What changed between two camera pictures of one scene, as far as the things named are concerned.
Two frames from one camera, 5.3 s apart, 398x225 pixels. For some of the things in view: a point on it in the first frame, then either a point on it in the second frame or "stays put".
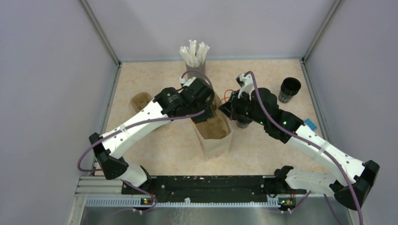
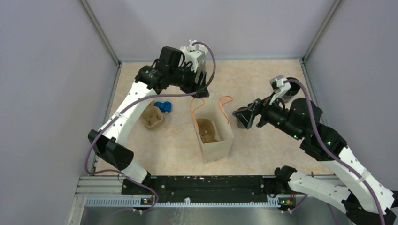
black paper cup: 289,87 stays put
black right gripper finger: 227,108 -> 244,116
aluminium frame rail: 86,189 stays put
